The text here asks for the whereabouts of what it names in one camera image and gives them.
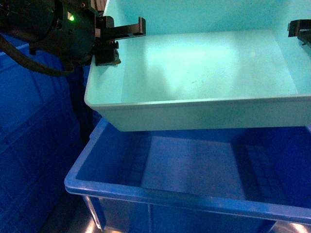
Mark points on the turquoise plastic tub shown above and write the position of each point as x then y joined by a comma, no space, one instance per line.
205,64

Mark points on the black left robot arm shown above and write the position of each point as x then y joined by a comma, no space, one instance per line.
32,22

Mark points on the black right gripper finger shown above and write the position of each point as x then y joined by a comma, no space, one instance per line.
301,29

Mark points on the large open blue crate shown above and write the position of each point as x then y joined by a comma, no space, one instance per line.
255,180

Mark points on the left gripper jaw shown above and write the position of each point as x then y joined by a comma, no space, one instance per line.
106,53

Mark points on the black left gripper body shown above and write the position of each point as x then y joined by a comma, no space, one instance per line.
77,26

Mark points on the tall blue crate left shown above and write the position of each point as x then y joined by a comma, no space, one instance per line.
39,141

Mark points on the left gripper hook finger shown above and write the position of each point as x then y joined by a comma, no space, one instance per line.
125,31

